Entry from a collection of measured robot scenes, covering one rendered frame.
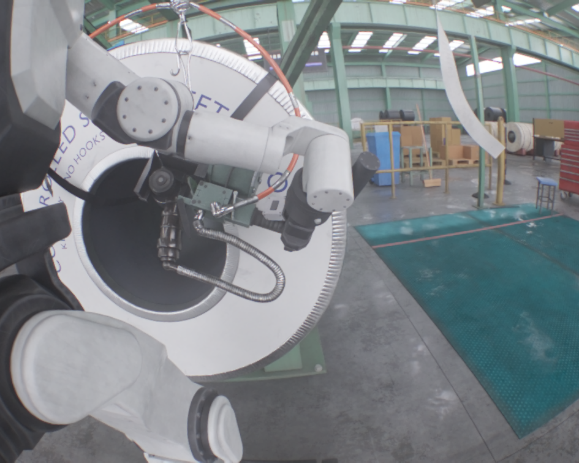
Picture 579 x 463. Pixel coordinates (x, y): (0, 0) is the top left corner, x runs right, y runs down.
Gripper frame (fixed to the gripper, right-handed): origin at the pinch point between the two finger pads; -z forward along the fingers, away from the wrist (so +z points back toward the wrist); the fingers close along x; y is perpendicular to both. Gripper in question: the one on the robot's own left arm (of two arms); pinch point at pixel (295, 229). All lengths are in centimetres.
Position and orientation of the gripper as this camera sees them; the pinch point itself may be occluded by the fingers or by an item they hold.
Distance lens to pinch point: 62.2
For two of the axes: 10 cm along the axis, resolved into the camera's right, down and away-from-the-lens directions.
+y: -9.5, -3.1, -0.8
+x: 2.4, -8.6, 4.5
